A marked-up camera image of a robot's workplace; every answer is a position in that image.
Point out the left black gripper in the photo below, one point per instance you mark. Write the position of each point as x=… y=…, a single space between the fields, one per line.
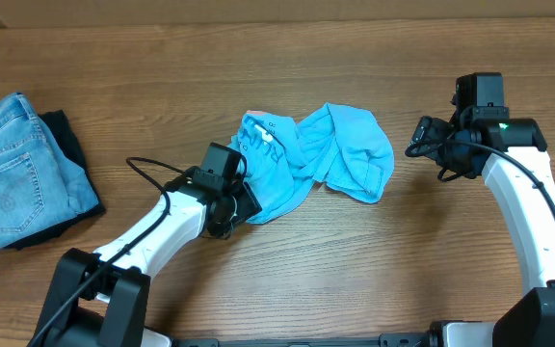
x=249 y=204

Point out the light blue printed t-shirt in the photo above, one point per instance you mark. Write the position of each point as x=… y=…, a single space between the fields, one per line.
x=340 y=146

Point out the folded blue denim jeans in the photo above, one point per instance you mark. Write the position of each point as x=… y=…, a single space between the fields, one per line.
x=39 y=186

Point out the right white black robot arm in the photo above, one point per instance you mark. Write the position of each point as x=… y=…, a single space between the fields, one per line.
x=510 y=155

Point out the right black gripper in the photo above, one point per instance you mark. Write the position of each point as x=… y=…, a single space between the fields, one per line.
x=425 y=133

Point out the folded black garment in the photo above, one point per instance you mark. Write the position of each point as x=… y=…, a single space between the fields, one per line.
x=58 y=124

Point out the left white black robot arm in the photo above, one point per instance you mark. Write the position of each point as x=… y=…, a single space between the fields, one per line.
x=100 y=299

